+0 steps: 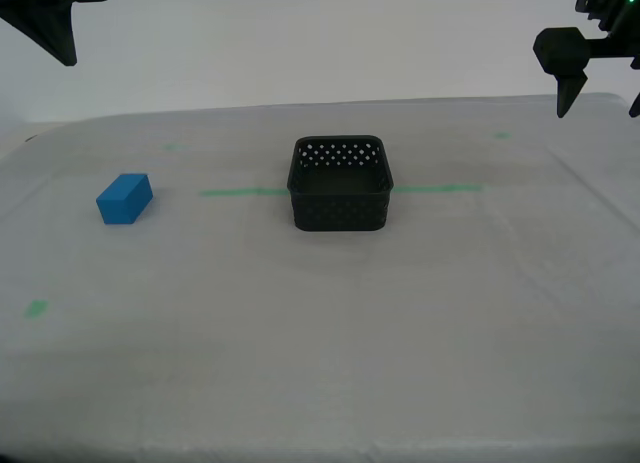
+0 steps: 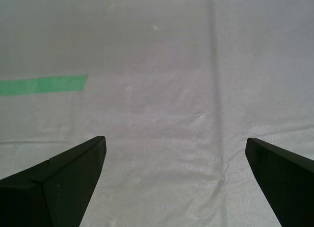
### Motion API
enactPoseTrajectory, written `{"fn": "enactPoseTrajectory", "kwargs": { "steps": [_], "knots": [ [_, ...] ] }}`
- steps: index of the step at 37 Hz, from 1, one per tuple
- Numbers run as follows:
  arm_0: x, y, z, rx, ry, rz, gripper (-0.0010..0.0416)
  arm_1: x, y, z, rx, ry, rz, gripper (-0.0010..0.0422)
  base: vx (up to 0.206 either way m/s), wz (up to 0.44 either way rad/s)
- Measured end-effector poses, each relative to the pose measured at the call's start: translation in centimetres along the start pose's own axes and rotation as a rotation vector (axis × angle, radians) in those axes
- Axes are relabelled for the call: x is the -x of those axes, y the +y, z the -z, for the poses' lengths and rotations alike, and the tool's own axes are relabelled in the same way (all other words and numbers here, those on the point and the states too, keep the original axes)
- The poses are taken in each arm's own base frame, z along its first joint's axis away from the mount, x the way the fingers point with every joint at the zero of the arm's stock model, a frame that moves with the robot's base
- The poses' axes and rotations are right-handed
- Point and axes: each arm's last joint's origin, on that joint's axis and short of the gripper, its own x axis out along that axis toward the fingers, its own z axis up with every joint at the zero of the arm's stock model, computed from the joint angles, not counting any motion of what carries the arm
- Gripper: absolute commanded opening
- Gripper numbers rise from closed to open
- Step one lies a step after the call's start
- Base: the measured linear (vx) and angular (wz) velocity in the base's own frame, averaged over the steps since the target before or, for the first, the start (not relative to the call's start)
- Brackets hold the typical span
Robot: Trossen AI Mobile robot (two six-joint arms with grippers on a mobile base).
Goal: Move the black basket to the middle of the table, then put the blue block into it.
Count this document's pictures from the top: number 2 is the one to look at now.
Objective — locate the long green tape strip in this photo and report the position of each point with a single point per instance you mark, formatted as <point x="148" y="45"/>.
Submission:
<point x="36" y="86"/>

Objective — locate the white table cloth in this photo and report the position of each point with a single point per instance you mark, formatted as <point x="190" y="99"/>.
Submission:
<point x="171" y="65"/>

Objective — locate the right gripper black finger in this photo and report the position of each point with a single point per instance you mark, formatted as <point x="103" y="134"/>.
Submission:
<point x="289" y="187"/>
<point x="49" y="200"/>

